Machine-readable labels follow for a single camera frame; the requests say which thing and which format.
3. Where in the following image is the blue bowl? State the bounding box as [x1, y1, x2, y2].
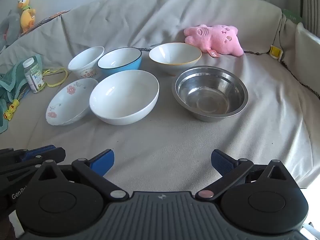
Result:
[97, 47, 143, 75]

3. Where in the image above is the white cushion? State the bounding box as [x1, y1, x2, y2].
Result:
[294, 22, 320, 98]

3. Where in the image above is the grey curtain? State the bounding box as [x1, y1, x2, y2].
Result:
[299, 0, 320, 34]

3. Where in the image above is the yellow duck plush toy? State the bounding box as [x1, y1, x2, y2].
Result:
[17, 0, 36, 33]

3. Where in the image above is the clear supplement bottle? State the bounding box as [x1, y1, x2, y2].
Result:
[23, 57, 47, 94]

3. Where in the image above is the teal cloth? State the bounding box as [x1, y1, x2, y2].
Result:
[0, 54, 43, 134]

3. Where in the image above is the white bowl with yellow rim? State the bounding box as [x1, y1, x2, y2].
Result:
[149, 42, 202, 76]

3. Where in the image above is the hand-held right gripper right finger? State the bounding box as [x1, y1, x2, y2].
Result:
[195, 149, 298, 202]

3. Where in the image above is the white bowl with red print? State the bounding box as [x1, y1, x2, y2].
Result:
[67, 46, 105, 80]

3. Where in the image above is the stainless steel bowl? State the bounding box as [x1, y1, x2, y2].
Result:
[172, 66, 249, 122]

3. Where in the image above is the grey plush toy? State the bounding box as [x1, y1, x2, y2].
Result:
[0, 9, 22, 53]

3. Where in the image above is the yellow toy keychain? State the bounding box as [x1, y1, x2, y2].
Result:
[3, 99, 20, 122]

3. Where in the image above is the white floral plate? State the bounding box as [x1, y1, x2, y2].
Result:
[46, 78, 99, 126]

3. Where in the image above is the dark braided cord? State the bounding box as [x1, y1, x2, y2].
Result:
[136, 47, 271, 55]

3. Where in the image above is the beige sofa cover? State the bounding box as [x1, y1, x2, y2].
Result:
[0, 0, 320, 195]

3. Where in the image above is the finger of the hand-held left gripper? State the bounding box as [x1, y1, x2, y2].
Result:
[0, 144, 57, 163]
[0, 147, 66, 178]

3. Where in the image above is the large white bowl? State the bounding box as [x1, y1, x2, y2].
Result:
[89, 70, 160, 125]

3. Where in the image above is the pink plush toy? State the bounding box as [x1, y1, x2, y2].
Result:
[184, 24, 244, 57]

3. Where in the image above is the yellow strap loop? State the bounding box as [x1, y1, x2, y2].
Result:
[42, 67, 68, 88]

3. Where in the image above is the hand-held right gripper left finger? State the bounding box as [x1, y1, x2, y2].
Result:
[32, 149, 127, 202]

